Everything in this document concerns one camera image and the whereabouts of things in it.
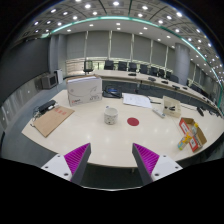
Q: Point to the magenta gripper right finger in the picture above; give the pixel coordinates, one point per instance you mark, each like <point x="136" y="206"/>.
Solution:
<point x="152" y="166"/>

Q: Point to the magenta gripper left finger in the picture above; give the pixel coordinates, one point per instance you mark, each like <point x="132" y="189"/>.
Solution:
<point x="70" y="166"/>

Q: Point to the yellow drink bottle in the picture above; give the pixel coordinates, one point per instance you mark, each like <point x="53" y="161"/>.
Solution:
<point x="189" y="137"/>

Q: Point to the red round coaster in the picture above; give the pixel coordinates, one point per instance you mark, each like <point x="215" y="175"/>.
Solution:
<point x="133" y="121"/>

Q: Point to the brown paper envelope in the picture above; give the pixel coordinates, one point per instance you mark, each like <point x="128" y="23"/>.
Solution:
<point x="48" y="122"/>

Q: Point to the open red cardboard box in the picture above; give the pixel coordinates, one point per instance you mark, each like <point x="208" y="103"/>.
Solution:
<point x="188" y="125"/>

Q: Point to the white marker pen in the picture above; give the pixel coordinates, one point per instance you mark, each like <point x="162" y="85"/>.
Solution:
<point x="159" y="113"/>

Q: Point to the beige small cardboard box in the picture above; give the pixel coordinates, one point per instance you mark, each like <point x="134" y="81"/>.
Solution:
<point x="171" y="107"/>

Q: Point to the black power adapter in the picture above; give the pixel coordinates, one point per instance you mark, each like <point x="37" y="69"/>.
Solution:
<point x="45" y="106"/>

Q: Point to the white speckled cup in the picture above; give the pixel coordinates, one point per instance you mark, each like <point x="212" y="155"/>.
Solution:
<point x="110" y="115"/>

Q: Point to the white paper sheets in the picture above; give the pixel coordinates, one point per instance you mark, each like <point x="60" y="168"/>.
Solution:
<point x="136" y="100"/>

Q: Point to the white cardboard box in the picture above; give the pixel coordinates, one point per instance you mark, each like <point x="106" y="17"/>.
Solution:
<point x="84" y="89"/>

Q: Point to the black office chair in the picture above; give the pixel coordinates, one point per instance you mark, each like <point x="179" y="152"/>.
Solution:
<point x="88" y="66"/>

